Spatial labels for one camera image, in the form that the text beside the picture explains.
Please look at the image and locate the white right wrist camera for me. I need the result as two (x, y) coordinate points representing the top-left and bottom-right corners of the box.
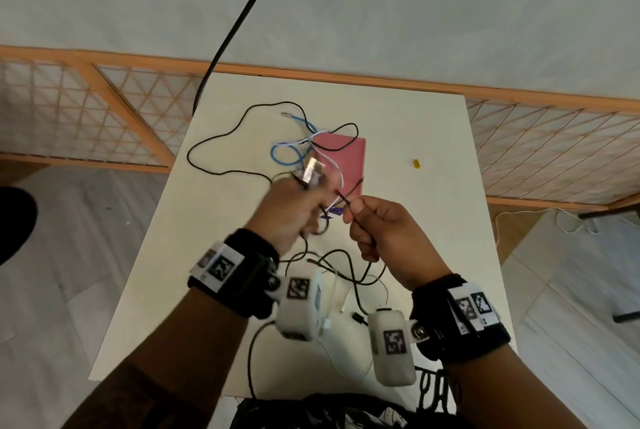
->
(367, 308), (418, 387)

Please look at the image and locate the person's left hand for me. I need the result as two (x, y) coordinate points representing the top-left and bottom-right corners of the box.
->
(247, 175), (334, 258)

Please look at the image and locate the silver metal tool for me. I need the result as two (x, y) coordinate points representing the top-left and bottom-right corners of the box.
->
(303, 157), (327, 190)

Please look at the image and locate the person's right forearm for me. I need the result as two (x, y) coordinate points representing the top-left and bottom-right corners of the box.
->
(442, 339), (595, 429)

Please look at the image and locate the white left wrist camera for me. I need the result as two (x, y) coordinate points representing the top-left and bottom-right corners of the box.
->
(274, 271), (334, 342)

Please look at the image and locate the white floor cable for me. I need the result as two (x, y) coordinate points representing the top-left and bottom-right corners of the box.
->
(494, 207), (601, 249)

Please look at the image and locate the black round object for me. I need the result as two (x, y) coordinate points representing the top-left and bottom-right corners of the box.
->
(0, 186), (39, 267)

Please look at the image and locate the person's right hand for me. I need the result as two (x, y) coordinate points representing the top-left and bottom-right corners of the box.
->
(344, 196), (454, 293)

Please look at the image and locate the black right wrist band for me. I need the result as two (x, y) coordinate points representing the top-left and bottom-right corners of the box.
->
(410, 274), (514, 362)

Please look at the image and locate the black camera cable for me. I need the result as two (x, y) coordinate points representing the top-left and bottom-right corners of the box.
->
(247, 248), (389, 400)

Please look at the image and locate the black left wrist band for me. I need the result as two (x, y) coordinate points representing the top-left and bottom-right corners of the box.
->
(187, 228), (281, 320)

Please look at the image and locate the person's black printed clothing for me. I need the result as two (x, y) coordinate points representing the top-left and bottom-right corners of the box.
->
(234, 368), (468, 429)

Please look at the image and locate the thick black hanging cable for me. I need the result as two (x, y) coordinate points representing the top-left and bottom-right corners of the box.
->
(193, 0), (287, 119)

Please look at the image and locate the blue wire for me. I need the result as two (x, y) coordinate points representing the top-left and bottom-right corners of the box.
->
(271, 113), (319, 167)

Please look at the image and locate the short black wire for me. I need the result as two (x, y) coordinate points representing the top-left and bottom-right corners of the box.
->
(309, 122), (367, 209)

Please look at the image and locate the black wrist band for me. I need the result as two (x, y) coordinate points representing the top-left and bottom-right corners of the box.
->
(187, 228), (281, 320)
(410, 274), (514, 362)

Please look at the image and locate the pink flat box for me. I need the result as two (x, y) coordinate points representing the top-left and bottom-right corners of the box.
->
(311, 132), (367, 200)

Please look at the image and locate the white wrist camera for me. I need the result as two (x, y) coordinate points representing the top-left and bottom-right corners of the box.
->
(367, 308), (418, 387)
(274, 271), (334, 342)

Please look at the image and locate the person's left forearm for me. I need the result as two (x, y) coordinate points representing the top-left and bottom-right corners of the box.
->
(60, 288), (251, 429)

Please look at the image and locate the long black wire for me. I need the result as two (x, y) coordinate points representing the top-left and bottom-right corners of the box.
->
(187, 102), (301, 189)

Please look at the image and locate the wooden lattice screen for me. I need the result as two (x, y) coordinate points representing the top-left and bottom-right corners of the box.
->
(0, 45), (640, 211)

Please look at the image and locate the white wire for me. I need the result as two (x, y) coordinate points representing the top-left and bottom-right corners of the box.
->
(299, 131), (346, 210)

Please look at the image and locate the white plastic object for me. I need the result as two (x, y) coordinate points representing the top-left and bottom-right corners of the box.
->
(320, 271), (383, 380)

